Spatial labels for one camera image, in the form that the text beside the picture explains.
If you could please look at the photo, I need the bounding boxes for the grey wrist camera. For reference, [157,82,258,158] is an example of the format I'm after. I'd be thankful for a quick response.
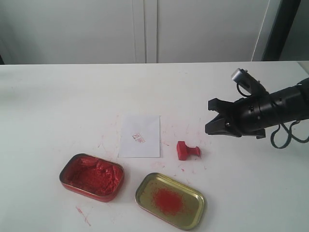
[231,68,268,98]

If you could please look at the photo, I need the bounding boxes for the gold tin lid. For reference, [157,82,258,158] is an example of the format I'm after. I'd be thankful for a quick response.
[135,173,207,231]

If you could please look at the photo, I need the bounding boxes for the dark vertical post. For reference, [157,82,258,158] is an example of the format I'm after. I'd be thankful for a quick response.
[262,0,301,61]

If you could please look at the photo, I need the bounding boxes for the red plastic stamp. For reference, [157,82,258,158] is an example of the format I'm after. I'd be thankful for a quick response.
[176,141,201,161]

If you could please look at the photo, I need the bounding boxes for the red ink paste tin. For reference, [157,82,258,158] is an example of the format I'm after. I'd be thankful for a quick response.
[59,153,125,202]

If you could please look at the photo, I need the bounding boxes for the white paper sheet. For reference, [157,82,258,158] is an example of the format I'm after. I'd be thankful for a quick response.
[118,115,160,158]

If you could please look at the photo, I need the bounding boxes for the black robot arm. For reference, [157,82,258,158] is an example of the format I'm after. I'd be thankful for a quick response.
[205,79,309,139]

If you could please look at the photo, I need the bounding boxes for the white cabinet doors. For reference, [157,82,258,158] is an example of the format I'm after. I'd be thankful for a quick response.
[0,0,280,64]

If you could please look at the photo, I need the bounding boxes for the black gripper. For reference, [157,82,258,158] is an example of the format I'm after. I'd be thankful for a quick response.
[205,86,302,139]

